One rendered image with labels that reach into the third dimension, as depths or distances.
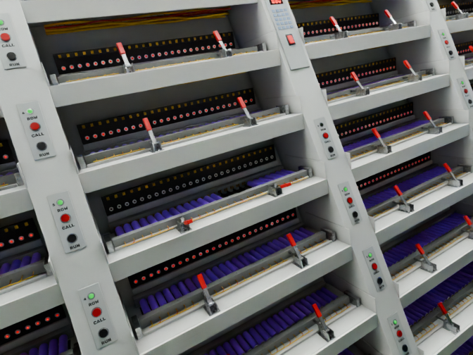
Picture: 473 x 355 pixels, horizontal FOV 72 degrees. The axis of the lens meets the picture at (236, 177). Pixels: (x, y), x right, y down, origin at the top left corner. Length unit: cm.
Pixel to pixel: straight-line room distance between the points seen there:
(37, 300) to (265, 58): 80
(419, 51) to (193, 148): 106
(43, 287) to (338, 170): 78
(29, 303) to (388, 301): 89
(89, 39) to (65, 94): 32
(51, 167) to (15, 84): 19
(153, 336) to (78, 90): 57
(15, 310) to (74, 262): 13
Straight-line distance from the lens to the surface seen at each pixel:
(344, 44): 118
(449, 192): 133
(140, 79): 84
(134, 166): 77
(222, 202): 84
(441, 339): 129
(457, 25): 168
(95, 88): 83
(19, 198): 77
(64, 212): 75
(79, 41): 110
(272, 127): 90
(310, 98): 100
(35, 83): 83
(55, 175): 76
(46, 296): 77
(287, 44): 103
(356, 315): 104
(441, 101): 153
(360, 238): 101
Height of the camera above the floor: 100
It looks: 2 degrees up
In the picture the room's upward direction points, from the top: 20 degrees counter-clockwise
